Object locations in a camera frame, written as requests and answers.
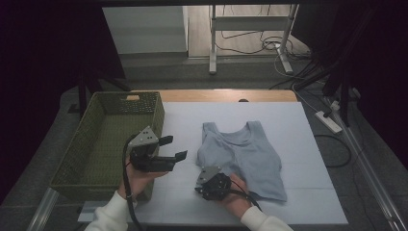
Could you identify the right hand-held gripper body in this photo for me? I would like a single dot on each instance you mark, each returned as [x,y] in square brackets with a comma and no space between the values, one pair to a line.
[213,187]

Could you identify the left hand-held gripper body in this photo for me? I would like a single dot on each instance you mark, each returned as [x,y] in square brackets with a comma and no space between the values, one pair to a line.
[147,160]

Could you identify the green woven basket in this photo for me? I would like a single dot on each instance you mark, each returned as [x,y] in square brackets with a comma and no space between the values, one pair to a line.
[102,150]

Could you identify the light blue tank top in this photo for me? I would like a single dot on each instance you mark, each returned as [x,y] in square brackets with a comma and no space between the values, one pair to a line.
[253,160]

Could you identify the person's left hand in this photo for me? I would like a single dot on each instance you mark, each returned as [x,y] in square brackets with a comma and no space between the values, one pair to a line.
[138,183]

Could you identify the person's right hand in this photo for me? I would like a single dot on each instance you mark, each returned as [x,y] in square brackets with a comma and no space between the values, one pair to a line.
[239,195]

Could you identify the black metal stand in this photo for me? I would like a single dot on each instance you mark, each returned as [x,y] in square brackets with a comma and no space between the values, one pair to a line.
[344,102]
[82,96]

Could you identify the white partition panel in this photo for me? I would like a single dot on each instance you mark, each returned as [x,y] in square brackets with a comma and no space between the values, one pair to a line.
[144,29]

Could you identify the white power strip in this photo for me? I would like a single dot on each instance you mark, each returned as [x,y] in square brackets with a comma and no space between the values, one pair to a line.
[328,122]

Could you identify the dark curtain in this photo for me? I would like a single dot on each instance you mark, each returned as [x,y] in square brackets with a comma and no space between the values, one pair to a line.
[38,64]
[385,64]

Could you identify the metal floor rail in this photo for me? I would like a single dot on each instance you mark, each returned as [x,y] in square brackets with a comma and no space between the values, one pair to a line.
[378,189]
[43,208]

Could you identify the white metal desk frame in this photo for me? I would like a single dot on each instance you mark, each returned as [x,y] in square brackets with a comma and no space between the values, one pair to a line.
[250,23]

